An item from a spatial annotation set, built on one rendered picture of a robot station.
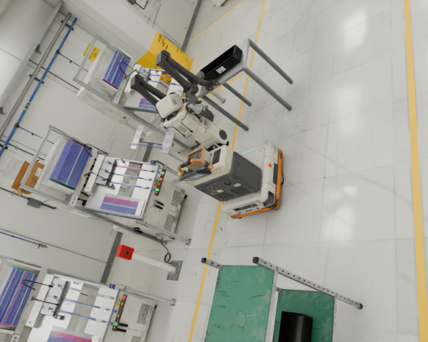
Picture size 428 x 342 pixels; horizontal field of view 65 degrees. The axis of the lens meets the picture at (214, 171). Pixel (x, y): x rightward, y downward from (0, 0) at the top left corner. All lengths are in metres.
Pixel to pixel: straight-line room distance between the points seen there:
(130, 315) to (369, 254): 2.65
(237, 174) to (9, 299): 2.45
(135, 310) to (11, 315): 1.22
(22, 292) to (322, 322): 2.78
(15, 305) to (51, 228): 1.86
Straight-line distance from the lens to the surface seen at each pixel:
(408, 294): 2.58
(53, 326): 3.93
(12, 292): 3.90
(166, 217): 4.41
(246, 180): 3.05
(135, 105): 4.67
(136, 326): 4.26
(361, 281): 2.72
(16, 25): 6.41
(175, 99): 3.03
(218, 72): 3.79
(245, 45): 3.81
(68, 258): 5.61
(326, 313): 2.39
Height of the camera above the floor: 2.37
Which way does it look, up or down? 32 degrees down
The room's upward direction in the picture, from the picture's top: 59 degrees counter-clockwise
